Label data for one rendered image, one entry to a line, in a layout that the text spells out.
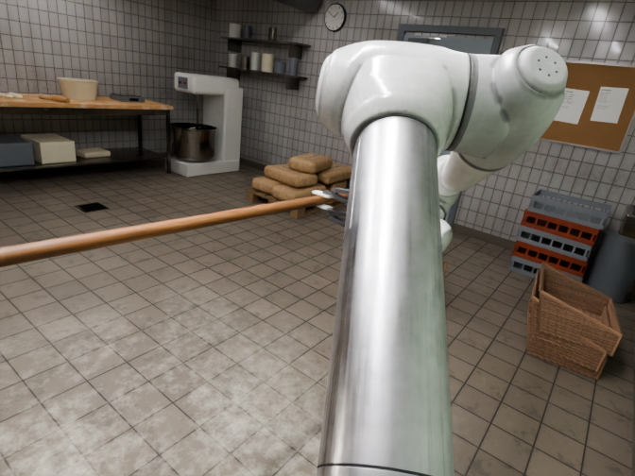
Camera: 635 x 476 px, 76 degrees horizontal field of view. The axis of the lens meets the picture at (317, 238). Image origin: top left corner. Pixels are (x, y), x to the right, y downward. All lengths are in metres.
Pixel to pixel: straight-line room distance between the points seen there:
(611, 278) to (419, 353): 4.00
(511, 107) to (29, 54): 5.77
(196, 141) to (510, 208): 3.98
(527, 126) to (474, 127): 0.06
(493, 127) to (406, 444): 0.41
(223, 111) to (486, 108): 5.67
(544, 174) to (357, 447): 4.53
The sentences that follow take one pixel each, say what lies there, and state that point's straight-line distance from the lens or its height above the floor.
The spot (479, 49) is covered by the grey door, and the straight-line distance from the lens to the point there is 4.91.
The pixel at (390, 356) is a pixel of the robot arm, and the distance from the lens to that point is 0.32.
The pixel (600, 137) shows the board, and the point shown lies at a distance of 4.67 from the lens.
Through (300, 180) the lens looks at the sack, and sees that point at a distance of 4.58.
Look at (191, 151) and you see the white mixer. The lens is 5.88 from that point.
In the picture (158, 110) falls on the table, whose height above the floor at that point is 0.83.
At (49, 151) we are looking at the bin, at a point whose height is 0.37.
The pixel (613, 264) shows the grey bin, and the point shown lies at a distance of 4.27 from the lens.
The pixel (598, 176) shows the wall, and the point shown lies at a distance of 4.71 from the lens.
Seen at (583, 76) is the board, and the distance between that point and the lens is 4.70.
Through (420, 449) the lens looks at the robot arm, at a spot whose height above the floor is 1.28.
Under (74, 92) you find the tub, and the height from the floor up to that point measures 0.99.
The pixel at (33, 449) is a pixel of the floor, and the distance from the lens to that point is 2.13.
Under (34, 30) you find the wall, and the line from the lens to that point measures 6.08.
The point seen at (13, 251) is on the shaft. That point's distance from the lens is 0.80.
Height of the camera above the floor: 1.50
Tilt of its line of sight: 22 degrees down
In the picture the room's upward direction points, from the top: 8 degrees clockwise
